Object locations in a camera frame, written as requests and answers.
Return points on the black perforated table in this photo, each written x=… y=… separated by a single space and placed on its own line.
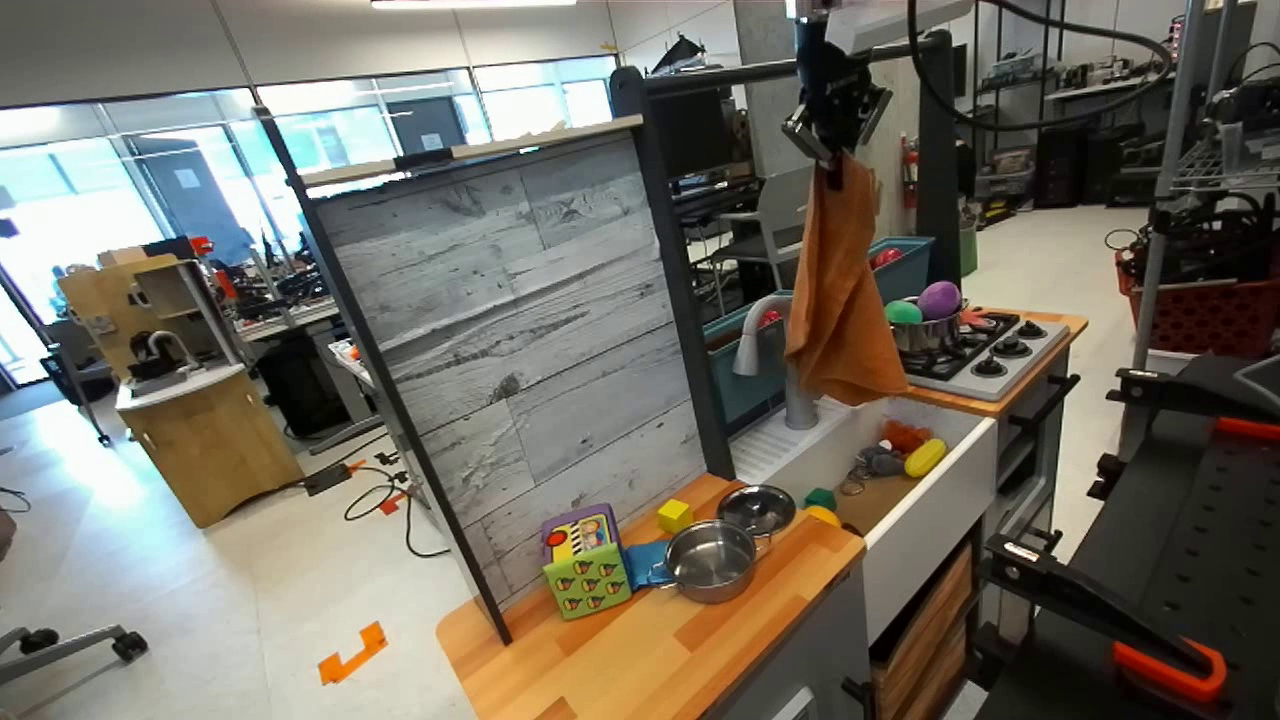
x=1185 y=563

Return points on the purple ball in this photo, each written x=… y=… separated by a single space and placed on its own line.
x=942 y=296

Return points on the steel bowl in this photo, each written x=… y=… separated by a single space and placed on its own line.
x=713 y=563

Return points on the wooden play kitchen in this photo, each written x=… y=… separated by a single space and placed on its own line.
x=173 y=400

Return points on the grey toy item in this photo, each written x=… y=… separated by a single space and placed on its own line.
x=876 y=460

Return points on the yellow toy cube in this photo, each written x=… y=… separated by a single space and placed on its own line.
x=675 y=518

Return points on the pink toy lobster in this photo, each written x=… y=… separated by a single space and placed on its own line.
x=992 y=323

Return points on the pink toy in bin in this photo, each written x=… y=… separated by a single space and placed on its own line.
x=884 y=252

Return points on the grey toy stove top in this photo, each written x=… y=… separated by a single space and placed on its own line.
x=992 y=353

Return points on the white toy sink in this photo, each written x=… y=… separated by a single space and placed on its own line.
x=934 y=520

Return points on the teal plastic bin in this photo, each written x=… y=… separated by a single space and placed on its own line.
x=907 y=267
x=741 y=375

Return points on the orange towel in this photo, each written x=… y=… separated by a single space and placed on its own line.
x=841 y=293

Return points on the wooden top toy kitchen unit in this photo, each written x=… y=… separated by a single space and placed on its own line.
x=667 y=640

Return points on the yellow toy corn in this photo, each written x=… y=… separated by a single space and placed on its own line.
x=924 y=457

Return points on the black chair base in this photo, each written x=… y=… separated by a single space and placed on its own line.
x=64 y=645

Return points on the grey toy faucet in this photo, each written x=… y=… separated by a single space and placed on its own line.
x=762 y=333

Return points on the green ball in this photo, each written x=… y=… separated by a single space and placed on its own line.
x=907 y=312

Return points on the colourful toy box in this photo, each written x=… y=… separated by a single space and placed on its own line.
x=585 y=566

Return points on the grey wood backdrop panel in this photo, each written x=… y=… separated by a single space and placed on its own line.
x=522 y=363

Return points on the blue toy card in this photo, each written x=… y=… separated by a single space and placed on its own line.
x=651 y=566

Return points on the green toy vegetable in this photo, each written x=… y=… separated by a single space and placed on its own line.
x=818 y=499

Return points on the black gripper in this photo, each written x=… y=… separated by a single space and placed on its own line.
x=837 y=101

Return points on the black computer monitor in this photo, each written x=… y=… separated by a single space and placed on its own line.
x=427 y=127

